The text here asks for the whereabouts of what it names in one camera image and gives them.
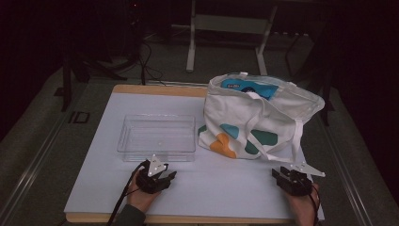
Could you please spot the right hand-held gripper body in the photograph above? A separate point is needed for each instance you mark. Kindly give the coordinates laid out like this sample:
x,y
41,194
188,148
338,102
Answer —
x,y
296,183

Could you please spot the white printed tote bag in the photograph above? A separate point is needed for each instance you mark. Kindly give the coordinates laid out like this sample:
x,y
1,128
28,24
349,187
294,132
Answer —
x,y
232,109

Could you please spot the person's right hand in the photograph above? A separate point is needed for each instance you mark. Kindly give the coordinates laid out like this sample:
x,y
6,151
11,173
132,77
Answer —
x,y
302,210

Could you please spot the black metal stand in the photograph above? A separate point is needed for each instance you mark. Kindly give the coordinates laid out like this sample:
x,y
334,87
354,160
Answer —
x,y
326,94

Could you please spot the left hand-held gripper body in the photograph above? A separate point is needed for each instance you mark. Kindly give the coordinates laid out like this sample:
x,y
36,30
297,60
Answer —
x,y
147,183

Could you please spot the metal floor rail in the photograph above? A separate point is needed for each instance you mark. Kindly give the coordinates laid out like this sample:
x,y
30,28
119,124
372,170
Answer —
x,y
34,166
345,179

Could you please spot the white metal stand frame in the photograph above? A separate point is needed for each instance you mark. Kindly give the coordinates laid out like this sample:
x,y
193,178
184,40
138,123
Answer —
x,y
230,23

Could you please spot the clear plastic container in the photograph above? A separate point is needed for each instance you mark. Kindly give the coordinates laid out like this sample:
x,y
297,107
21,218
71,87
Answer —
x,y
156,138

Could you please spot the person's left hand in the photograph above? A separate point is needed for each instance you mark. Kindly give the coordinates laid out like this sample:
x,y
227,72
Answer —
x,y
141,197

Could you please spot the white table mat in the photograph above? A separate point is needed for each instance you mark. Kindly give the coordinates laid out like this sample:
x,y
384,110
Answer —
x,y
204,194

